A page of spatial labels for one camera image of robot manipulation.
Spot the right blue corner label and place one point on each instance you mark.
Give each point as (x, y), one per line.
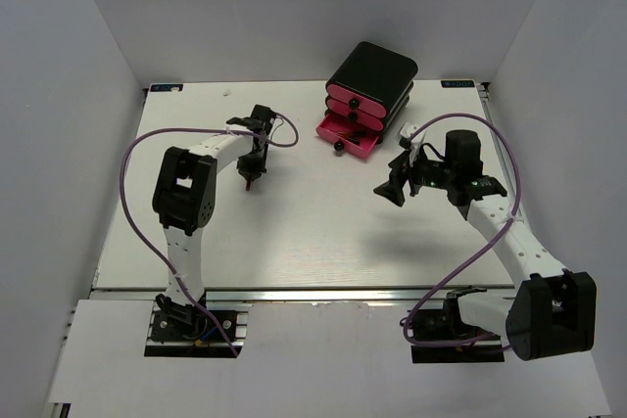
(457, 83)

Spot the left blue corner label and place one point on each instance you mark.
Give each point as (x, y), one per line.
(165, 88)

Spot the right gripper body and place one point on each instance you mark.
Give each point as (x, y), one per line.
(429, 172)

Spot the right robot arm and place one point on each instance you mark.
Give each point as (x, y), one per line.
(553, 311)

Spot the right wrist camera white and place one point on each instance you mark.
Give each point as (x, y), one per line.
(410, 139)

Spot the black pink drawer organizer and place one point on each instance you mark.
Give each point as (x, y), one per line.
(366, 93)

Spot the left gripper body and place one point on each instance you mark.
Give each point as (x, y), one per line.
(253, 163)

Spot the horizontal lip gloss tube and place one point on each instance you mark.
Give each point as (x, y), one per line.
(354, 135)

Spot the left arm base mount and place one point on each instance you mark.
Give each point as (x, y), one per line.
(184, 331)

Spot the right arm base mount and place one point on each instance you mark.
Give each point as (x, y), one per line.
(432, 325)

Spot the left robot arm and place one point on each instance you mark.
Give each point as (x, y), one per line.
(185, 200)

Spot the blue corner label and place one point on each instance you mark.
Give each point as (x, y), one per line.
(165, 88)
(457, 83)

